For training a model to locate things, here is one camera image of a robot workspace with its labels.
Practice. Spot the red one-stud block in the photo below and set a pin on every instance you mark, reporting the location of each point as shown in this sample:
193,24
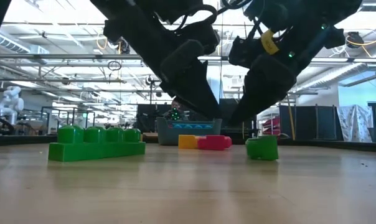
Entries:
214,143

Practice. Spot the green two-stud block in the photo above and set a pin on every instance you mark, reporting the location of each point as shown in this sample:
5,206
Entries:
262,149

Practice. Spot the black folding partition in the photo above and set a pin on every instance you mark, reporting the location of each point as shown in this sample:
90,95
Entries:
309,123

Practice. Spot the person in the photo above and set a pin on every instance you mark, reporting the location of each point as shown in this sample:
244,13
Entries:
175,104

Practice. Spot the blue four-stud block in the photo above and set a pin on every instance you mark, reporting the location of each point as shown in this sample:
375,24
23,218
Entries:
191,126

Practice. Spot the white humanoid robot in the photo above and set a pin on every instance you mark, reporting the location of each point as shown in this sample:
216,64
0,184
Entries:
10,102

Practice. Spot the yellow one-stud block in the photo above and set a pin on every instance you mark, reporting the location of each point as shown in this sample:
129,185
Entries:
187,142

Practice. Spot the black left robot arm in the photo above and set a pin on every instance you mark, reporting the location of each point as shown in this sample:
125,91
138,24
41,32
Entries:
119,4

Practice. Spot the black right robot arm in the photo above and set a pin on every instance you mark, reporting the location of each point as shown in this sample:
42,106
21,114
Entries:
337,9

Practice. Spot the teal plastic bin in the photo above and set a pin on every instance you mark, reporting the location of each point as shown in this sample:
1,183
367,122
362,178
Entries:
188,137

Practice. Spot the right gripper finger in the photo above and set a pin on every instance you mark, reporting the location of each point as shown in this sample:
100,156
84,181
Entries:
262,90

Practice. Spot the white patterned cloth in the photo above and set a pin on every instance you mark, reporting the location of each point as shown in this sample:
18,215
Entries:
354,123

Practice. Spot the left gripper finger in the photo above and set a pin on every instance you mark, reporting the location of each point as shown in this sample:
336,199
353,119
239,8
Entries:
197,90

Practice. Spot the green four-stud block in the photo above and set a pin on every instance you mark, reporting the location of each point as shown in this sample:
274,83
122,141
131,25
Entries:
94,151

